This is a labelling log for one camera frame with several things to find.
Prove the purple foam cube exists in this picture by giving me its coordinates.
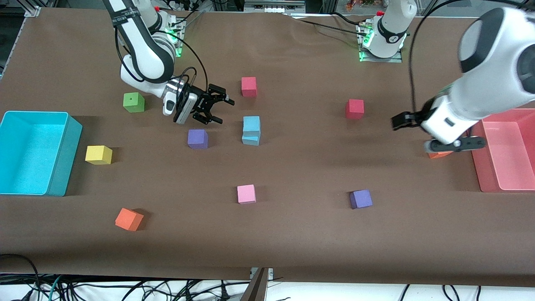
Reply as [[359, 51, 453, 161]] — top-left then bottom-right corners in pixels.
[[349, 189, 373, 209], [187, 129, 209, 150]]

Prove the green foam cube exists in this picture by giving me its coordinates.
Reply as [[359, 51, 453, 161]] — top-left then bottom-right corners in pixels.
[[123, 92, 145, 113]]

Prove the pink plastic bin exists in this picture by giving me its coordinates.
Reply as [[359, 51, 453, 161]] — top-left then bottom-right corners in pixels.
[[471, 109, 535, 193]]

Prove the pink foam cube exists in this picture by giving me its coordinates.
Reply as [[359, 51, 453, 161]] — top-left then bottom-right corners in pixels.
[[237, 184, 257, 204]]

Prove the grey equipment box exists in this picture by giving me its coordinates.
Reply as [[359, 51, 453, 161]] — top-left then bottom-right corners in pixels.
[[245, 0, 306, 13]]

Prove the yellow foam cube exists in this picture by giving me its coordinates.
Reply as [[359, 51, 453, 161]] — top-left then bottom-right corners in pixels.
[[85, 145, 113, 165]]

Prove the orange background clutter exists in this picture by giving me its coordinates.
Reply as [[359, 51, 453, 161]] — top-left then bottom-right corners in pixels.
[[345, 0, 379, 11]]

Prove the brown paper table cover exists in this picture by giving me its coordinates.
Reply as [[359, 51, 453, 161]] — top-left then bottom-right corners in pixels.
[[0, 8, 535, 287]]

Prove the dark brown beam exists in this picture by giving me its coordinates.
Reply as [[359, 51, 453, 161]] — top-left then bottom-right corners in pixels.
[[240, 268, 268, 301]]

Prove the cyan plastic bin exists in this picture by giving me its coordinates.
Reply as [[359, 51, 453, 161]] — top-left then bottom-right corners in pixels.
[[0, 111, 83, 197]]

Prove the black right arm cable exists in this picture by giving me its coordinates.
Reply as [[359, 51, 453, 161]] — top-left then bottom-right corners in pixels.
[[166, 25, 209, 93]]

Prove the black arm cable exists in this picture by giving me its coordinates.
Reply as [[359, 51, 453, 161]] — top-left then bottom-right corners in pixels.
[[166, 25, 209, 93], [410, 0, 535, 113]]

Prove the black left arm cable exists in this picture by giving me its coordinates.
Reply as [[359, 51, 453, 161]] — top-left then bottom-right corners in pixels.
[[410, 0, 535, 113]]

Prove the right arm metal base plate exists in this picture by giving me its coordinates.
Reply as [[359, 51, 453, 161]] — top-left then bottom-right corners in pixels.
[[166, 19, 185, 58]]

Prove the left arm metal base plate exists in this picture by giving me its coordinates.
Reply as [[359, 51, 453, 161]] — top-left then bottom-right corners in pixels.
[[357, 23, 404, 63]]

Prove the black cable on table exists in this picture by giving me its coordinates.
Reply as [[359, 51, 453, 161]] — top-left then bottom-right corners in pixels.
[[284, 15, 365, 34], [332, 12, 369, 26]]

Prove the black tangled floor cable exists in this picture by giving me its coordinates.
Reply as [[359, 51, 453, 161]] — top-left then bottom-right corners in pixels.
[[59, 278, 251, 301]]

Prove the aluminium frame profile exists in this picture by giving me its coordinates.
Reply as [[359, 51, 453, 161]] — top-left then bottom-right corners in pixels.
[[23, 0, 41, 18]]

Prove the teal floor cable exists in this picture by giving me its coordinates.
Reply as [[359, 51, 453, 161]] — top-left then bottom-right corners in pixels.
[[47, 275, 64, 301]]

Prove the black looped floor cable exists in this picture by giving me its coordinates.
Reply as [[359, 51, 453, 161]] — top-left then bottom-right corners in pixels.
[[0, 254, 41, 301]]

